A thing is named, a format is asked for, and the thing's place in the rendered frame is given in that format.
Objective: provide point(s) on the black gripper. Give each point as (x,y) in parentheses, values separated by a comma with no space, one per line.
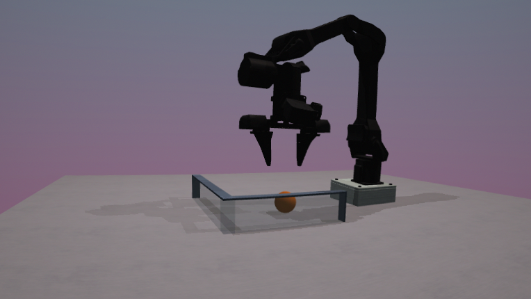
(260,126)

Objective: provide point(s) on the dark grey wall top rail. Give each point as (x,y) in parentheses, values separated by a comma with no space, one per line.
(223,195)

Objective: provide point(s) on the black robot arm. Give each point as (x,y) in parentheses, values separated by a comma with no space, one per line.
(364,136)

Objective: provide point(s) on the low clear corner walls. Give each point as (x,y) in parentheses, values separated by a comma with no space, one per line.
(240,216)

